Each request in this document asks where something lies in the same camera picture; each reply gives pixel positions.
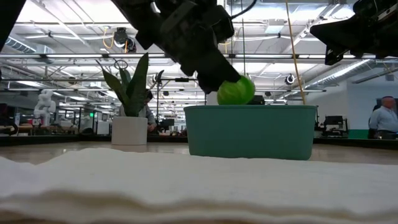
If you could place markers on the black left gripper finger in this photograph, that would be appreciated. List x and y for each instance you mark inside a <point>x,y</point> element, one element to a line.
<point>214,73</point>

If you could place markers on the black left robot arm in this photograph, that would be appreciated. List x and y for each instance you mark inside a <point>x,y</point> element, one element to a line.
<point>133,15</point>

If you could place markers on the black table frame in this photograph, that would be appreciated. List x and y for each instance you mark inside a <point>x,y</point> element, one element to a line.
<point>46,140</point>

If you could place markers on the green panel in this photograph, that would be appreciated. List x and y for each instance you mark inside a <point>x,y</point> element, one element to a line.
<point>357,134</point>

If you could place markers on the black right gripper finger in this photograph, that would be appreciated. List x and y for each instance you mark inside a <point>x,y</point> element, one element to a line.
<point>342,39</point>
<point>339,26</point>

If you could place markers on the white humanoid robot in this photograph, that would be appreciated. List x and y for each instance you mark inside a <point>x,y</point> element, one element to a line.
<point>45,107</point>

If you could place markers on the black office chair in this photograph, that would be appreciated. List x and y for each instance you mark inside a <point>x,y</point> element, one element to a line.
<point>334,123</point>

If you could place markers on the black monitor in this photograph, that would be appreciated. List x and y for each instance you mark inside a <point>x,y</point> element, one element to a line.
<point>257,100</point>

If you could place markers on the person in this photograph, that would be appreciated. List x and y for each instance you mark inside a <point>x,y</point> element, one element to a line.
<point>384,119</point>
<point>150,116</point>

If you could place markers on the white plant pot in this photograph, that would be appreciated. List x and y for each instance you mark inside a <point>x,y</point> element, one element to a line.
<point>129,130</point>

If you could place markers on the green toy cabbage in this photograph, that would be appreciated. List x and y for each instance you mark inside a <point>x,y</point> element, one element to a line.
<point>237,93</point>

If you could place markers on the green snake plant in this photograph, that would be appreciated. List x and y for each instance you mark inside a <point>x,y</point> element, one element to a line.
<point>136,93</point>

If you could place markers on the white folded cloth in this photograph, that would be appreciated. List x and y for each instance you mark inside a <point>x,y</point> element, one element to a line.
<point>199,186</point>

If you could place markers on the teal plastic container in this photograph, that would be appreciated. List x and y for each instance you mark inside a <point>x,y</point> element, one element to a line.
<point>248,133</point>

